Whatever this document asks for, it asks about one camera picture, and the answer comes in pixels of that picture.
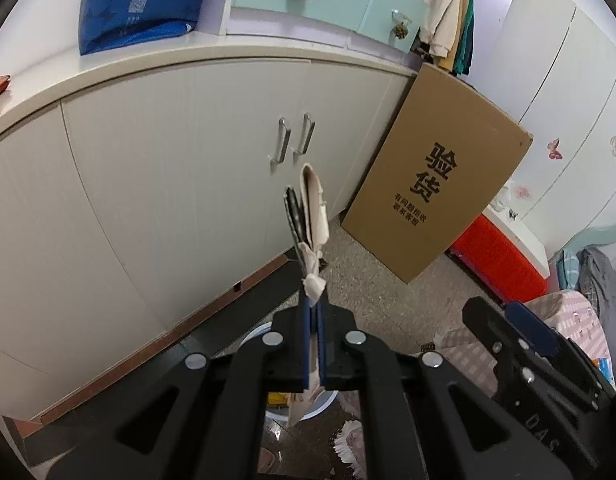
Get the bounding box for white trash bin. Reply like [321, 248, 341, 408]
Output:
[237, 320, 342, 428]

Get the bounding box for pink checkered tablecloth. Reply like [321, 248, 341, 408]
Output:
[433, 290, 616, 396]

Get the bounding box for grey folded blanket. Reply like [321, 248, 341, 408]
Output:
[578, 247, 616, 360]

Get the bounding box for red white storage box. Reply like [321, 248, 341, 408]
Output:
[447, 214, 548, 304]

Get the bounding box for large cardboard box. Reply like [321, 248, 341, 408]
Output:
[343, 64, 532, 283]

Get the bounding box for cream base cabinet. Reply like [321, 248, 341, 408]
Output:
[0, 32, 414, 420]

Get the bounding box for hanging clothes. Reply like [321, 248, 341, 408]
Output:
[419, 0, 470, 73]

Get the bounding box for mint drawer unit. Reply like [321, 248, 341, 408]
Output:
[224, 0, 432, 56]

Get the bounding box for blue shopping bag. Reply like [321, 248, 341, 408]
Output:
[78, 0, 203, 55]

